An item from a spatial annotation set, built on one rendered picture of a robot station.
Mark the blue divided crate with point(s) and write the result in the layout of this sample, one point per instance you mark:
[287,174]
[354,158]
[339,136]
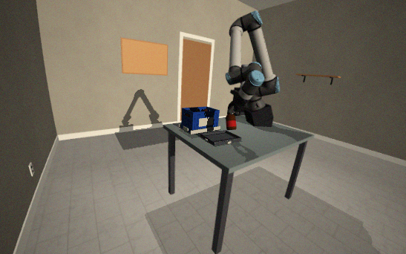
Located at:
[201,119]

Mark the brown bottle with red label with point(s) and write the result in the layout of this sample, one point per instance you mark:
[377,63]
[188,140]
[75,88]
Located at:
[230,122]

